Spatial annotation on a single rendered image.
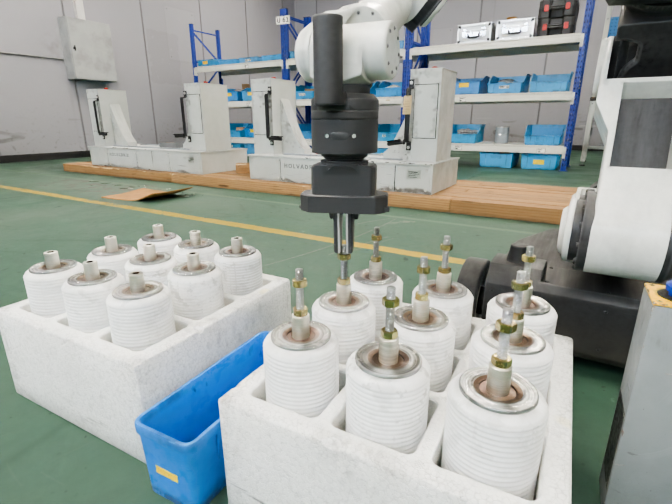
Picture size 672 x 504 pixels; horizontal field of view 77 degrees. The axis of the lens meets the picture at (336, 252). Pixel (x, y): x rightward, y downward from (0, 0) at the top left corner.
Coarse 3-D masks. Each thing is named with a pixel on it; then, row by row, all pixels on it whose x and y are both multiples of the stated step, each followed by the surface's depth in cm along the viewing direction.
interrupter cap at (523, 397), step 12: (468, 372) 45; (480, 372) 45; (468, 384) 43; (480, 384) 43; (516, 384) 43; (528, 384) 43; (468, 396) 41; (480, 396) 41; (492, 396) 42; (516, 396) 41; (528, 396) 41; (492, 408) 39; (504, 408) 39; (516, 408) 39; (528, 408) 39
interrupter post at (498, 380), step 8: (488, 368) 42; (496, 368) 41; (512, 368) 41; (488, 376) 42; (496, 376) 41; (504, 376) 41; (488, 384) 42; (496, 384) 41; (504, 384) 41; (496, 392) 41; (504, 392) 41
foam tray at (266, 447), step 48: (240, 384) 55; (240, 432) 52; (288, 432) 48; (336, 432) 47; (432, 432) 47; (240, 480) 55; (288, 480) 50; (336, 480) 46; (384, 480) 43; (432, 480) 41
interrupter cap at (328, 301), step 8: (328, 296) 64; (336, 296) 65; (352, 296) 65; (360, 296) 64; (320, 304) 62; (328, 304) 62; (336, 304) 62; (352, 304) 62; (360, 304) 62; (368, 304) 62; (336, 312) 60; (344, 312) 60; (352, 312) 60
